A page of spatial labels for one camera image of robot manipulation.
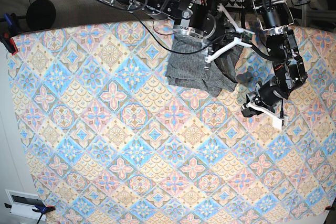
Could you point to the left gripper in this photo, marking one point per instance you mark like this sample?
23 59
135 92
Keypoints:
268 99

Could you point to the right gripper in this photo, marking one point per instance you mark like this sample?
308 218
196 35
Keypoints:
211 24

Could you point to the grey t-shirt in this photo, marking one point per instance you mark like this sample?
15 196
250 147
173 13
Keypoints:
191 71

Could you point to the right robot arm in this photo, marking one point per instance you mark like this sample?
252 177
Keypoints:
157 9

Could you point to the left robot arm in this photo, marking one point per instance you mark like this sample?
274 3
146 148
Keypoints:
274 18

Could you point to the white power strip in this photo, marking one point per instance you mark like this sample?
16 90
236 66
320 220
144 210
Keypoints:
231 3

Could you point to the patterned tablecloth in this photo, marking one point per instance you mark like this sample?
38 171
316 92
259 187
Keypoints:
108 140

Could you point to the round black stool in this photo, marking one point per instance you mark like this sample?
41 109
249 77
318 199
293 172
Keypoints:
41 15

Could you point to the blue clamp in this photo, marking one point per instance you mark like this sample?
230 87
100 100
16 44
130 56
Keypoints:
12 21

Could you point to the red black clamp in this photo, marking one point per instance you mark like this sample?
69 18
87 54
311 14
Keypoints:
8 43

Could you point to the white wall box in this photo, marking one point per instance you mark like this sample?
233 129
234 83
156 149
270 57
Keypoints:
22 204

